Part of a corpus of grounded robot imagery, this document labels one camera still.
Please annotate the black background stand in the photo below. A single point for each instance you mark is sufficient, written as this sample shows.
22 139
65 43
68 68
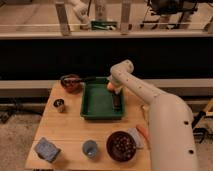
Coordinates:
166 8

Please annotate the green plastic tray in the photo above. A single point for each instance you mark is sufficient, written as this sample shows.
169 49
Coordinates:
97 103

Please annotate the grey cloth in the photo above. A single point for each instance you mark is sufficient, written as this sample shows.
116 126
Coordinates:
138 140

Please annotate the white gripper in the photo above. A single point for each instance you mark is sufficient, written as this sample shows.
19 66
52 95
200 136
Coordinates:
118 87

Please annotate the dark brown bowl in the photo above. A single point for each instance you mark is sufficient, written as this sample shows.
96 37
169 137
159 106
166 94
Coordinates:
121 146

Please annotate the red-brown pan with handle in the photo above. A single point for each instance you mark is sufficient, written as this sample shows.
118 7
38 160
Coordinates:
72 82

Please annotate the small metal can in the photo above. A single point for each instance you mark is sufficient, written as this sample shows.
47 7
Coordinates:
59 105

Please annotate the blue sponge block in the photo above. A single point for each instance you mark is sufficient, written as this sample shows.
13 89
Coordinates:
46 150

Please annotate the orange apple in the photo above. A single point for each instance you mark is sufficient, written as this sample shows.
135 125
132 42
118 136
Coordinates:
111 87

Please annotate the orange carrot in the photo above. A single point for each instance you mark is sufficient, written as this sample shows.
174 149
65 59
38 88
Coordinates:
142 130

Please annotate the green background bin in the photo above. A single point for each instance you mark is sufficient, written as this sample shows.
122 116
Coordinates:
103 25

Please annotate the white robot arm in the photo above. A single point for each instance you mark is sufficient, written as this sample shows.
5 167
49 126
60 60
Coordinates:
172 146

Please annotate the blue plastic cup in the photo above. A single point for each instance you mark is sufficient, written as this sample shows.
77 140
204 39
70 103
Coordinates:
90 148

